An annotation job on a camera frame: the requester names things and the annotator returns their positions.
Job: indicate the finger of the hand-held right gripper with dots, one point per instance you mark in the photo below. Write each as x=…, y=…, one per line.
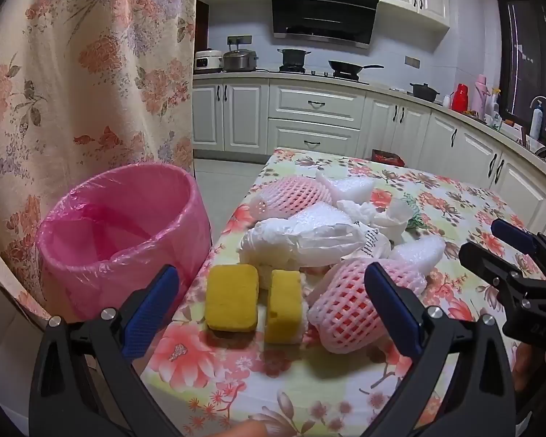
x=487, y=261
x=514, y=236

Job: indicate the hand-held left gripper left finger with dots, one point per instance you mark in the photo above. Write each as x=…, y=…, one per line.
x=154, y=309

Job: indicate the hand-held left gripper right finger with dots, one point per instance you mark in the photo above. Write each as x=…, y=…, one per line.
x=391, y=309

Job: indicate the red-filled pink foam net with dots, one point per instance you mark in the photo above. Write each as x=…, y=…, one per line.
x=341, y=309

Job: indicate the small white foam piece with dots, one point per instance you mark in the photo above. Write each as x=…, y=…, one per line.
x=421, y=255

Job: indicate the printed white paper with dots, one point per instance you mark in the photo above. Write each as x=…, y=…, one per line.
x=373, y=246

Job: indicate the pink trash bin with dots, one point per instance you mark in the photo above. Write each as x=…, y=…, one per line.
x=86, y=300

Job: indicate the yellow sponge dark backing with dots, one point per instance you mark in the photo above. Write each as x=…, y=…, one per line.
x=232, y=296

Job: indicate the green wrapper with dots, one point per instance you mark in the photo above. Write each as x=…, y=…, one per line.
x=416, y=216

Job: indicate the white tissue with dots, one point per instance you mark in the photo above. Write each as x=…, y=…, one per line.
x=382, y=218

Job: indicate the pink plastic bin liner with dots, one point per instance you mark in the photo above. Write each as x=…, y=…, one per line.
x=118, y=218

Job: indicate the yellow sponge white backing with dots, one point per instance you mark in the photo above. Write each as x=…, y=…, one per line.
x=284, y=305

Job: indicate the white plastic bag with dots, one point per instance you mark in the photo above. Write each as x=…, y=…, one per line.
x=291, y=246

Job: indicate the white foam corner piece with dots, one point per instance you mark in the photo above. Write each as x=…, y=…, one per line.
x=352, y=189

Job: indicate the pink foam fruit net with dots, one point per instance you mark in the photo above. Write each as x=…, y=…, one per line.
x=291, y=195

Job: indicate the person's right hand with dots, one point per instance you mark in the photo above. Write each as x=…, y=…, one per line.
x=525, y=364

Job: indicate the person's left hand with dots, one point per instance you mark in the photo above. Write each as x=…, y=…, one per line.
x=250, y=431

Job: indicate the white pump bottle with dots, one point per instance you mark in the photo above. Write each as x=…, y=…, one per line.
x=535, y=123

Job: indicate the floral tablecloth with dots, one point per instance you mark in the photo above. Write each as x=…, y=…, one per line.
x=300, y=387

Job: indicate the spray bottle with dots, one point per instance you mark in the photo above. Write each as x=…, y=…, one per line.
x=494, y=111

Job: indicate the brown floor bin red bag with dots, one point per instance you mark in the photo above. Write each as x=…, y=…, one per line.
x=386, y=158

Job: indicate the pink thermos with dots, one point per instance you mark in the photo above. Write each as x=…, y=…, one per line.
x=481, y=95

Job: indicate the red thermos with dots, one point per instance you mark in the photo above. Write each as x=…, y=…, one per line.
x=460, y=99

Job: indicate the small white bottle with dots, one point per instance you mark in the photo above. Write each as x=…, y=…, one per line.
x=446, y=101

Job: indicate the black casserole pot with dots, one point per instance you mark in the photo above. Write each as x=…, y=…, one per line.
x=424, y=93

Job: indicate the dark window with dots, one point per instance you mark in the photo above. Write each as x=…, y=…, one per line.
x=528, y=54

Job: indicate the white base cabinets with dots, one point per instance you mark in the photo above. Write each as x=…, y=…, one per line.
x=314, y=118

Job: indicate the black frying pan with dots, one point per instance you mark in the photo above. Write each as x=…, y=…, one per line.
x=346, y=67

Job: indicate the floral beige cloth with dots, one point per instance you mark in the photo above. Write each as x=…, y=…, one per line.
x=86, y=77

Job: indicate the black gas cooktop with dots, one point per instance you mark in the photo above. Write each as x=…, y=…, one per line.
x=318, y=74

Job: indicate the white rice cooker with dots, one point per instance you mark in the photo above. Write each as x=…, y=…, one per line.
x=208, y=61

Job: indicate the steel pressure cooker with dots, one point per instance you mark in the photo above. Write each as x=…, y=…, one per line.
x=240, y=60

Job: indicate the black stock pot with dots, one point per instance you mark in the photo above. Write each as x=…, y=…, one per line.
x=293, y=58

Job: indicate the brown panel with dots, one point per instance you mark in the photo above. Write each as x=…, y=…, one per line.
x=201, y=36

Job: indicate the black range hood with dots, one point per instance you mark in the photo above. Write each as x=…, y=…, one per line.
x=323, y=9

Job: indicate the small wall outlet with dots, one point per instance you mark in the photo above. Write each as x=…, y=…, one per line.
x=412, y=60

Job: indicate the wall outlet strip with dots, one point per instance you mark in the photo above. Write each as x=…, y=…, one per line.
x=239, y=40

